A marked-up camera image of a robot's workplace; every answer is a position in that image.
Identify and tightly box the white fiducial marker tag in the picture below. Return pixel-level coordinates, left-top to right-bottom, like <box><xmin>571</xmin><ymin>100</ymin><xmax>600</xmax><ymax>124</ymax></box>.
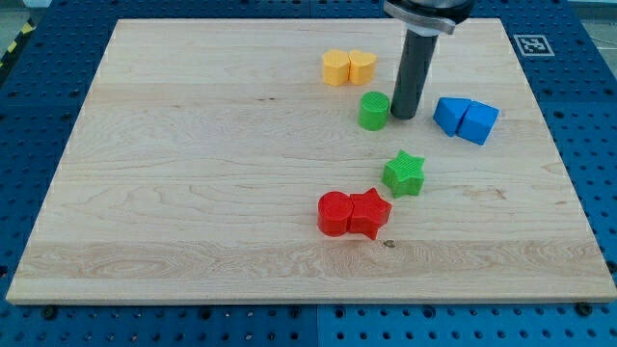
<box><xmin>514</xmin><ymin>34</ymin><xmax>554</xmax><ymax>57</ymax></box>

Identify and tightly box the yellow hexagon block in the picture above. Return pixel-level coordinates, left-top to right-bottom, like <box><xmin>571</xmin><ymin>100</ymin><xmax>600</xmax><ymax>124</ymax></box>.
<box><xmin>322</xmin><ymin>49</ymin><xmax>350</xmax><ymax>87</ymax></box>

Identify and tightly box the yellow heart block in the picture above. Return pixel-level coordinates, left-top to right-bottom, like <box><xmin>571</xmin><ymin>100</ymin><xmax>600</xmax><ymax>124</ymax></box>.
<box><xmin>348</xmin><ymin>50</ymin><xmax>377</xmax><ymax>85</ymax></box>

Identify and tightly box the blue triangle block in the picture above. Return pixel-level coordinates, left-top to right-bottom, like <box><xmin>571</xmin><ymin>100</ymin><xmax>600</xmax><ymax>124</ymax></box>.
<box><xmin>433</xmin><ymin>97</ymin><xmax>471</xmax><ymax>137</ymax></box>

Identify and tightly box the dark cylindrical pusher stick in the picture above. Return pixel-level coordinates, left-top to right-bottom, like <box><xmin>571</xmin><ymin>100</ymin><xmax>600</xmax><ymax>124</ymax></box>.
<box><xmin>390</xmin><ymin>30</ymin><xmax>438</xmax><ymax>120</ymax></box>

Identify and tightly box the green star block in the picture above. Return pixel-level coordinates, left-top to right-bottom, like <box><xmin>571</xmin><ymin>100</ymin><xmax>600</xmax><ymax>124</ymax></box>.
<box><xmin>382</xmin><ymin>150</ymin><xmax>425</xmax><ymax>199</ymax></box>

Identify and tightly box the red star block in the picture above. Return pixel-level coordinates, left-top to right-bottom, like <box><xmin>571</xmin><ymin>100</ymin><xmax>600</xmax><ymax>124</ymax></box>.
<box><xmin>348</xmin><ymin>188</ymin><xmax>391</xmax><ymax>240</ymax></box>

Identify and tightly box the robot arm flange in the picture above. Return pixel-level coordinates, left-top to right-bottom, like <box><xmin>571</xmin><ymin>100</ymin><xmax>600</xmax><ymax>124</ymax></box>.
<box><xmin>383</xmin><ymin>0</ymin><xmax>475</xmax><ymax>37</ymax></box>

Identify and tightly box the red cylinder block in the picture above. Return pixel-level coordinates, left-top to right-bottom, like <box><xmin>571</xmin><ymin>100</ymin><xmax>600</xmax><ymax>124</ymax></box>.
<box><xmin>317</xmin><ymin>191</ymin><xmax>353</xmax><ymax>237</ymax></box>

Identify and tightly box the green cylinder block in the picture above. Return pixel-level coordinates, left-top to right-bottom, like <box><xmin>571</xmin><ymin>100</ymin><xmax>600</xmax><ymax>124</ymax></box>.
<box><xmin>358</xmin><ymin>92</ymin><xmax>389</xmax><ymax>131</ymax></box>

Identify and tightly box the blue cube block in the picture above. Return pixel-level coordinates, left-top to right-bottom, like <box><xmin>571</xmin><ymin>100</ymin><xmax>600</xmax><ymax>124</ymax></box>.
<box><xmin>456</xmin><ymin>101</ymin><xmax>499</xmax><ymax>146</ymax></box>

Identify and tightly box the wooden board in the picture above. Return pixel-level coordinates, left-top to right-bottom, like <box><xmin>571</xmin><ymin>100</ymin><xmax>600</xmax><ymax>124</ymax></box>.
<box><xmin>7</xmin><ymin>18</ymin><xmax>616</xmax><ymax>305</ymax></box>

